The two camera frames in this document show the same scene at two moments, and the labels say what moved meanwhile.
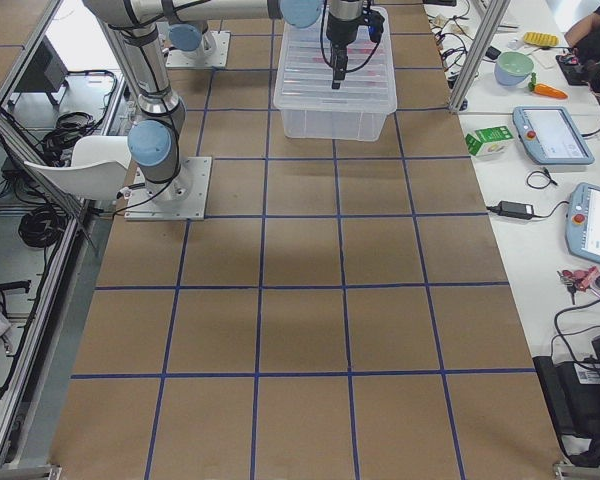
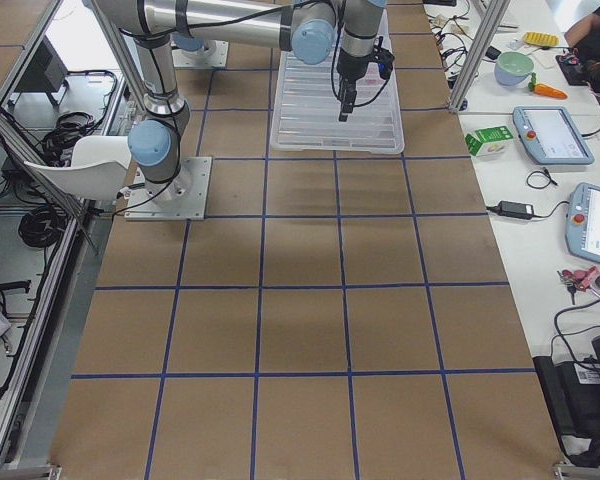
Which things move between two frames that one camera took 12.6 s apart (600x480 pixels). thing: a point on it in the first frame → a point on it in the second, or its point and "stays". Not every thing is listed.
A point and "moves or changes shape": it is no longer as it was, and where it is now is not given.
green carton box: x=490 y=142 stays
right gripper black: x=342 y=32 → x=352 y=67
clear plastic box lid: x=303 y=80 moves or changes shape
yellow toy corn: x=539 y=38 stays
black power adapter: x=512 y=209 stays
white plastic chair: x=98 y=168 stays
